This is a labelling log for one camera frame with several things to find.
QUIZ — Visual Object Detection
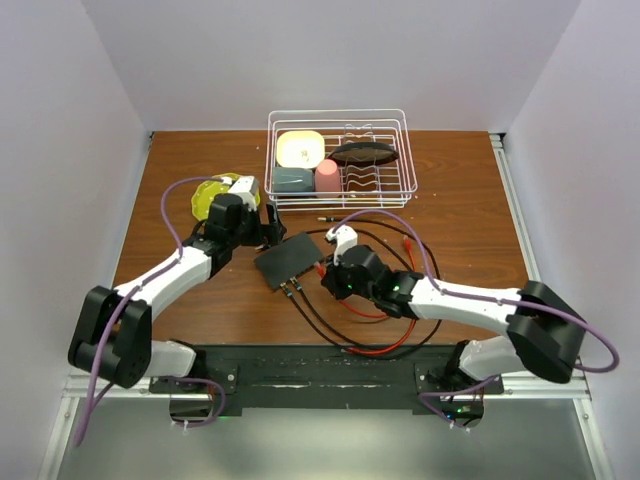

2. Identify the black network switch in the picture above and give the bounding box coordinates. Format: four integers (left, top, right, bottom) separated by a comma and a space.
254, 233, 323, 291

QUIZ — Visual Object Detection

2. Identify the red ethernet cable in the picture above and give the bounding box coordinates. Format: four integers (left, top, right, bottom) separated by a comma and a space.
314, 238, 426, 355

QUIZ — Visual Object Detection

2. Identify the black ethernet cable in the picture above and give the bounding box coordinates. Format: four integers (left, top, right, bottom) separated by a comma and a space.
279, 279, 444, 356
252, 214, 441, 349

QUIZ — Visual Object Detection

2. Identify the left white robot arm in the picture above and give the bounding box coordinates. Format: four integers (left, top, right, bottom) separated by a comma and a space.
67, 193, 286, 392

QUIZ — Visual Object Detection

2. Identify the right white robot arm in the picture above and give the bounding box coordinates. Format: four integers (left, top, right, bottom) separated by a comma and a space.
321, 245, 585, 393

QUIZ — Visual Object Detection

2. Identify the green scalloped plate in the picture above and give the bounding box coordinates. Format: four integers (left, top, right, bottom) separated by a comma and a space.
191, 173, 245, 221

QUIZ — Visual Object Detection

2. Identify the grey-blue cup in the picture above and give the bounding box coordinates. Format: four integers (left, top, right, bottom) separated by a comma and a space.
272, 167, 315, 194

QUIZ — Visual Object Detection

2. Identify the pink plastic cup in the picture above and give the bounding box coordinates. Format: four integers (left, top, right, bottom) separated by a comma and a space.
314, 159, 342, 198

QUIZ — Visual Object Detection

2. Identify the yellow square bowl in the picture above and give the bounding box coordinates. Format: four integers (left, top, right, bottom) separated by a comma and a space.
275, 130, 325, 169

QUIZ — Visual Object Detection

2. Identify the dark brown oval plate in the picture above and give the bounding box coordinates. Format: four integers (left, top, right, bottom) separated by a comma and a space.
328, 142, 399, 166

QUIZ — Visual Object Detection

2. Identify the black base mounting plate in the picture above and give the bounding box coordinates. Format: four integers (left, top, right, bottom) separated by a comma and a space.
149, 342, 504, 419

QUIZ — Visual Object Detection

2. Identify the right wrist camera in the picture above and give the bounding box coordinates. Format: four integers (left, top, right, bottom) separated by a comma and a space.
325, 225, 358, 265

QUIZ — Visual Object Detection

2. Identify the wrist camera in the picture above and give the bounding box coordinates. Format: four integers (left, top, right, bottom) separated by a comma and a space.
228, 176, 260, 210
325, 225, 358, 265

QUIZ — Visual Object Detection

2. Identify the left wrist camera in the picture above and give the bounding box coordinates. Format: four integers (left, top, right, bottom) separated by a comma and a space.
228, 176, 260, 210

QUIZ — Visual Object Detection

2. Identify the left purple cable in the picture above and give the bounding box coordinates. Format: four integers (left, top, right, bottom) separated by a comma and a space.
72, 174, 236, 447

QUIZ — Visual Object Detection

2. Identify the purple cable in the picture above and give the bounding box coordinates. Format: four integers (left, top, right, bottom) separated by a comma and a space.
72, 174, 236, 447
332, 209, 621, 429

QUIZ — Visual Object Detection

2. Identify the white wire dish rack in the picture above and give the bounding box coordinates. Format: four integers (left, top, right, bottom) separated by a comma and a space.
264, 108, 418, 211

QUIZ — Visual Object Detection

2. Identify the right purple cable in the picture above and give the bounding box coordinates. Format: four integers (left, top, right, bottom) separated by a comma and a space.
332, 209, 621, 429

